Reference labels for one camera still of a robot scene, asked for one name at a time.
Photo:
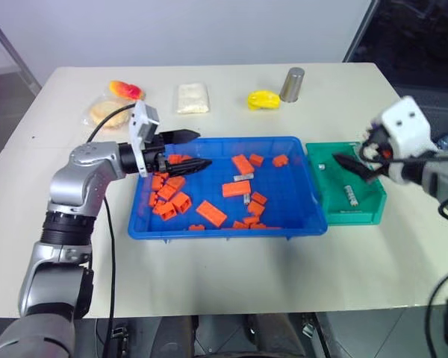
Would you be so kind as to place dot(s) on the small grey battery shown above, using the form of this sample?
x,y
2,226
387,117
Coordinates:
x,y
322,166

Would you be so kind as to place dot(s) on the red yellow toy fruit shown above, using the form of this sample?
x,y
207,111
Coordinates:
x,y
126,89

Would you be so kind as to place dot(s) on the small orange toy brick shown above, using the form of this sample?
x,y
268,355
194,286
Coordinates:
x,y
196,227
251,220
153,199
258,226
168,212
176,182
159,208
157,182
259,197
280,160
166,191
240,225
256,208
256,159
176,158
181,202

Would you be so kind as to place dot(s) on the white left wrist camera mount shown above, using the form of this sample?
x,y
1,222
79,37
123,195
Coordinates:
x,y
140,123

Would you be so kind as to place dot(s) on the grey metal frame post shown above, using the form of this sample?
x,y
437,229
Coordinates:
x,y
15,56

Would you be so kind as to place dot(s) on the grey cylindrical battery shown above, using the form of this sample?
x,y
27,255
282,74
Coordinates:
x,y
244,177
247,198

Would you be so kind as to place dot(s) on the packaged round biscuits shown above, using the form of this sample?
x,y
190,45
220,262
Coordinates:
x,y
106,113

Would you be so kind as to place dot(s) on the white rice bag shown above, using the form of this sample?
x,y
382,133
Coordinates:
x,y
193,97

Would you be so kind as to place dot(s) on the clear water bottle blue cap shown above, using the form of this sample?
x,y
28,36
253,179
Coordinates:
x,y
447,140

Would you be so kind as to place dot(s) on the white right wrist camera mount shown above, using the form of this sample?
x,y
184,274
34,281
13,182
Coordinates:
x,y
408,127

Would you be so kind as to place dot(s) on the blue plastic bin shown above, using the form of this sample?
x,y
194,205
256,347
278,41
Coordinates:
x,y
213,179

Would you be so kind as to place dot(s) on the dark rounded shape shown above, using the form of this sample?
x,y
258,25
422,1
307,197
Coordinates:
x,y
274,335
173,337

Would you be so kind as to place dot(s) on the stainless steel cup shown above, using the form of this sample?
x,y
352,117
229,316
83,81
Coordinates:
x,y
292,85

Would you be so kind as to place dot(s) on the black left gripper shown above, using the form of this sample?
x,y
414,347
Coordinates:
x,y
154,154

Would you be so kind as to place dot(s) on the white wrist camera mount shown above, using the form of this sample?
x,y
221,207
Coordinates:
x,y
140,123
408,127

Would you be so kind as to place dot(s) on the large orange toy brick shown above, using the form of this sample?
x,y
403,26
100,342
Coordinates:
x,y
236,188
210,213
242,164

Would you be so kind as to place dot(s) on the green plastic bin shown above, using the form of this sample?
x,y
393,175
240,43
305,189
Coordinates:
x,y
336,201

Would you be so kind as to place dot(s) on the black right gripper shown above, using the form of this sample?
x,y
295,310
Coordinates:
x,y
377,145

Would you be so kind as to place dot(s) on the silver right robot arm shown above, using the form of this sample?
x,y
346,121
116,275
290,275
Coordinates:
x,y
446,175

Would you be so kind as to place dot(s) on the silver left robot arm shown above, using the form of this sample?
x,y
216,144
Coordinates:
x,y
78,179

